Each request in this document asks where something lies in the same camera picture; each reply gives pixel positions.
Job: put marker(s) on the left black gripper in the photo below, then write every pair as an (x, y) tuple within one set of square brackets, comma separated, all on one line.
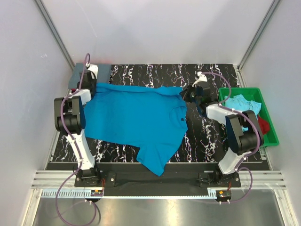
[(94, 81)]

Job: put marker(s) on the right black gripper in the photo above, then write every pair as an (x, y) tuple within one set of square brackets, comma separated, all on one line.
[(185, 93)]

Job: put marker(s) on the bright blue t shirt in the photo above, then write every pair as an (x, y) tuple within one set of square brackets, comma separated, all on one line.
[(152, 119)]

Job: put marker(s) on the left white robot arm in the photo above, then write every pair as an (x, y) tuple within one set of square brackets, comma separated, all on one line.
[(70, 121)]

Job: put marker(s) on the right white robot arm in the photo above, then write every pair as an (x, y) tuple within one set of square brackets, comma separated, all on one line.
[(244, 134)]

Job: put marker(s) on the folded grey t shirt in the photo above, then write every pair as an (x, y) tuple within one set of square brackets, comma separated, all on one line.
[(103, 71)]

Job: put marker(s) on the light cyan t shirt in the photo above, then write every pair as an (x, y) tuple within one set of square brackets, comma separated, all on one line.
[(239, 103)]

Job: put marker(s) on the dark red t shirt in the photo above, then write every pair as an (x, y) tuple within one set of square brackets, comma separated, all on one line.
[(264, 125)]

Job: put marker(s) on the green plastic bin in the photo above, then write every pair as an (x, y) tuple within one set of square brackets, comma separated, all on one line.
[(270, 139)]

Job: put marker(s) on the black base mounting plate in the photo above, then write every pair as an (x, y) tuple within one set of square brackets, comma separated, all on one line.
[(176, 177)]

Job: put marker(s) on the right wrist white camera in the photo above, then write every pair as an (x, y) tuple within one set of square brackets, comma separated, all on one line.
[(201, 78)]

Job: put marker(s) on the right aluminium frame post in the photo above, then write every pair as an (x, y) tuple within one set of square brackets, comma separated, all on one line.
[(263, 25)]

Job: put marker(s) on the aluminium frame post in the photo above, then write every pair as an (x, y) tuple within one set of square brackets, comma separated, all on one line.
[(263, 25), (50, 24)]

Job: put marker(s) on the left aluminium frame post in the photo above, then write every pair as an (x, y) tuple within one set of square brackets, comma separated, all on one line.
[(50, 24)]

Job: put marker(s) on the slotted grey cable duct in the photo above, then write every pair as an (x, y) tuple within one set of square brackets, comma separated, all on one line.
[(110, 193)]

